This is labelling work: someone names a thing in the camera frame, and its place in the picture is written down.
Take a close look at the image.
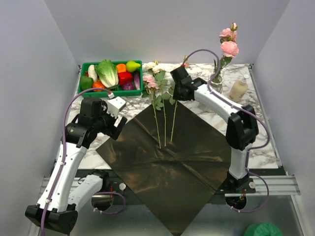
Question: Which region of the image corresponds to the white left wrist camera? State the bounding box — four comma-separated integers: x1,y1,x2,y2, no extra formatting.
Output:
106,97,126,118

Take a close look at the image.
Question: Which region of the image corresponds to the purple eggplant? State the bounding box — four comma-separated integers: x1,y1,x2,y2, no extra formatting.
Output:
133,71,141,90

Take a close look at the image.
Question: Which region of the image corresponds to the orange fruit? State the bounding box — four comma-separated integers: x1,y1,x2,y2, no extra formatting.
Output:
116,63,127,73

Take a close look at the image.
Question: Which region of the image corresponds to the light pink flower stem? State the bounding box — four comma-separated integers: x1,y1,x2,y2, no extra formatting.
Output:
143,76,161,148

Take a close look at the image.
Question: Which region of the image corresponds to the white radish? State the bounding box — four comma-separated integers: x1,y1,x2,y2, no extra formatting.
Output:
88,64,98,83

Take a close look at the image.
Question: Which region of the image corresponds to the green cloth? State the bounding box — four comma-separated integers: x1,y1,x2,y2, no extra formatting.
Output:
243,223,283,236

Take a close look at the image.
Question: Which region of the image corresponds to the green lettuce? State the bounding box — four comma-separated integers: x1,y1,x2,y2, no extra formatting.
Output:
94,59,119,88

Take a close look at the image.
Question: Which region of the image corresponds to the green plastic basket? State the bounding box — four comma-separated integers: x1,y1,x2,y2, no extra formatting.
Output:
77,60,143,98

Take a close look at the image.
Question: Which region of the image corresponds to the white ribbed vase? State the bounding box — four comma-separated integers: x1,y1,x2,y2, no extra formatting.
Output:
198,73,224,113

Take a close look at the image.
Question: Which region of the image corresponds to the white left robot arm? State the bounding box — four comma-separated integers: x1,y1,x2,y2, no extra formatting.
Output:
25,97,127,235

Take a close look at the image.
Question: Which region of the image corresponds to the black wrapping paper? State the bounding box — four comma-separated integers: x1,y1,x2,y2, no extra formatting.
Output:
97,104,231,236

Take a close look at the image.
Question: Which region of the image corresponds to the cream soap dispenser bottle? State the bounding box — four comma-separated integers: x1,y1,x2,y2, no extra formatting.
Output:
229,74,249,102

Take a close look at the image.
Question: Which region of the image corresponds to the green bell pepper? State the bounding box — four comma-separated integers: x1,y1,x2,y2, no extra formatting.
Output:
80,76,94,90

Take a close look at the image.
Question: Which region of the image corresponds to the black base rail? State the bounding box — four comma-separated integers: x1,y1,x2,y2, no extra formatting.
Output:
74,169,257,206

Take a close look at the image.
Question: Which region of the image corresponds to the red bell pepper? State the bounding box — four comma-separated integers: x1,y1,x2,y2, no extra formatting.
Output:
118,71,133,86

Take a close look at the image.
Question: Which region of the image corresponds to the salmon pink flower stem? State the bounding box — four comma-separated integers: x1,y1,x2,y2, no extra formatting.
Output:
168,55,191,143

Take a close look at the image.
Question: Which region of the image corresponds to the orange carrot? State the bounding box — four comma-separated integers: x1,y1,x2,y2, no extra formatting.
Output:
92,81,106,92

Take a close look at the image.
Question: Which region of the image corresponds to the white flower stem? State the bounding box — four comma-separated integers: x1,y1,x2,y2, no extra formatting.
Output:
145,59,170,147

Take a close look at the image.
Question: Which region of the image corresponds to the green pear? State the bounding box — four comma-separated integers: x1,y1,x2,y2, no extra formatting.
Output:
126,60,142,73

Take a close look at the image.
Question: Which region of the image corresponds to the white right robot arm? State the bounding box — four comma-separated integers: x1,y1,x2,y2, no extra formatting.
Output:
170,65,259,193

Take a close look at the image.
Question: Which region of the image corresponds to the purple onion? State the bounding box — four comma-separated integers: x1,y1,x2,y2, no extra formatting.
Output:
122,82,135,91

